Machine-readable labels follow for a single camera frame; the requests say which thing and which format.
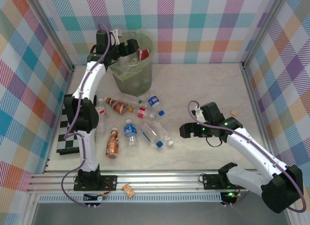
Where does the red label plastic bottle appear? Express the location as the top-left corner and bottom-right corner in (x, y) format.
(136, 48), (151, 61)

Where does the brown label drink bottle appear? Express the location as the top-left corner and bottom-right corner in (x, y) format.
(104, 96), (129, 114)
(105, 127), (121, 160)

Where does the clear bottle blue cap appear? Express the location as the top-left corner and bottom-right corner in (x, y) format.
(141, 120), (164, 148)

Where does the blue label water bottle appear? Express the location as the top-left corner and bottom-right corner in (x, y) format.
(123, 118), (139, 148)

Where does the translucent bin with green liner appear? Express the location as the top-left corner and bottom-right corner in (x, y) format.
(106, 31), (155, 95)

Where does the clear bottle white cap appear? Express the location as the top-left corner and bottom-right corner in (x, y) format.
(153, 120), (175, 147)

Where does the clear bottle green label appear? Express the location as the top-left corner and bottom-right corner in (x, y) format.
(125, 96), (149, 108)

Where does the clear bottle blue pepsi label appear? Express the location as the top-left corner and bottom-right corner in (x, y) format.
(144, 90), (162, 108)

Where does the black and white chessboard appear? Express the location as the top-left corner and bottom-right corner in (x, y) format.
(56, 106), (80, 154)

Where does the small orange tag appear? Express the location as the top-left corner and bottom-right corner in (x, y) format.
(122, 183), (136, 197)

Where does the black controller board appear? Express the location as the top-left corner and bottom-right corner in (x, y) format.
(83, 193), (107, 202)

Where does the aluminium frame side bar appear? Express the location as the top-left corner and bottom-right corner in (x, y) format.
(43, 66), (76, 174)
(241, 62), (279, 163)

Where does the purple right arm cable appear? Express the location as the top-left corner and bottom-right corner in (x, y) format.
(188, 100), (306, 213)

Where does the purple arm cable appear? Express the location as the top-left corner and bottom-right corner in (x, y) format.
(62, 23), (112, 208)
(188, 100), (306, 213)

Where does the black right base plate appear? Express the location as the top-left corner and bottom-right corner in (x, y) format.
(202, 173), (248, 190)

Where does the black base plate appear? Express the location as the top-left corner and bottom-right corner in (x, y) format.
(202, 173), (248, 190)
(74, 174), (118, 192)

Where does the aluminium frame post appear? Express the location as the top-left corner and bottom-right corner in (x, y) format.
(241, 0), (291, 70)
(28, 0), (76, 72)

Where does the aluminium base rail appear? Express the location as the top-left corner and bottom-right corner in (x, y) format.
(26, 170), (294, 193)

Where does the white slotted cable duct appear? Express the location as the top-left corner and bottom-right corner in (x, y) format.
(38, 195), (223, 203)

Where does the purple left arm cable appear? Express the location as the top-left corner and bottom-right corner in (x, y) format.
(62, 23), (112, 208)

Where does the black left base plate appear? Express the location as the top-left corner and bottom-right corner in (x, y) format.
(74, 174), (118, 192)

